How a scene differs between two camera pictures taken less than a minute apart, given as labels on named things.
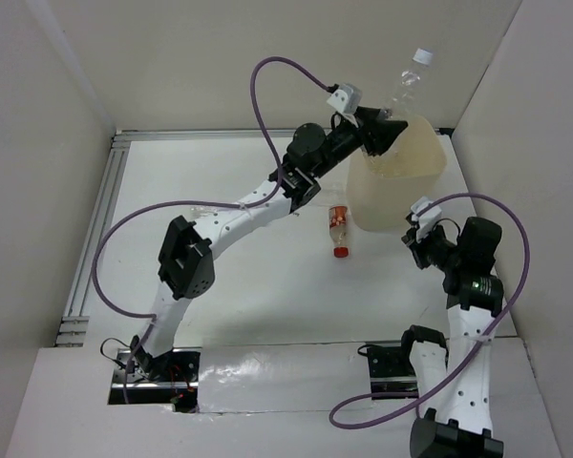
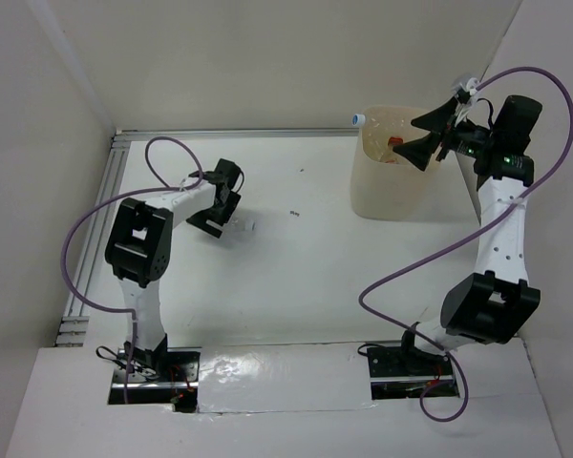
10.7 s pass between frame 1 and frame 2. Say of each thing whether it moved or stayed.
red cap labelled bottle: moved
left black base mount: stayed
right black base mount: stayed
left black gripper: moved
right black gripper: moved
